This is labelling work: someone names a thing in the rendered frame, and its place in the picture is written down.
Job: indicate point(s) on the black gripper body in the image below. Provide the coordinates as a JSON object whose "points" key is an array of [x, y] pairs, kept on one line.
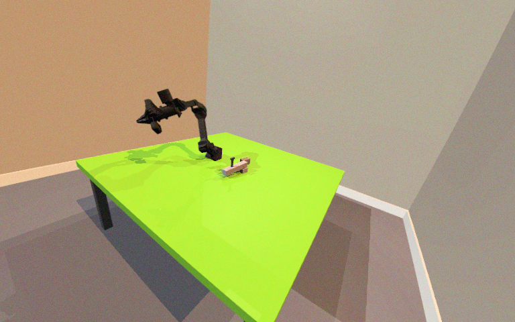
{"points": [[154, 124]]}

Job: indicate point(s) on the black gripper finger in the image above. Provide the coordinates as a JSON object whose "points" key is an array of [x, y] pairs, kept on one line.
{"points": [[145, 120], [143, 116]]}

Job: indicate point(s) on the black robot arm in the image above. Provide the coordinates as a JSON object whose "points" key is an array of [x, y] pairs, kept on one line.
{"points": [[175, 107]]}

